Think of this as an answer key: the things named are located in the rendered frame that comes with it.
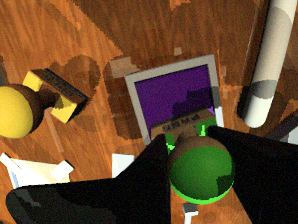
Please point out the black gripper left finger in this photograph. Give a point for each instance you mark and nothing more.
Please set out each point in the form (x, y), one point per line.
(139, 195)

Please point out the white cylinder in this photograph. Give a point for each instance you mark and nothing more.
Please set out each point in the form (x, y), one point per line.
(270, 60)

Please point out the white flat bar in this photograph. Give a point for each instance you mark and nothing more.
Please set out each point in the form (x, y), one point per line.
(120, 162)

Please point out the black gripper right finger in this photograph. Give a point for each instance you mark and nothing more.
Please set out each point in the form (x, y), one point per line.
(266, 175)

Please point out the white inspection card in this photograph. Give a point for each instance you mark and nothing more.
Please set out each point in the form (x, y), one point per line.
(24, 172)

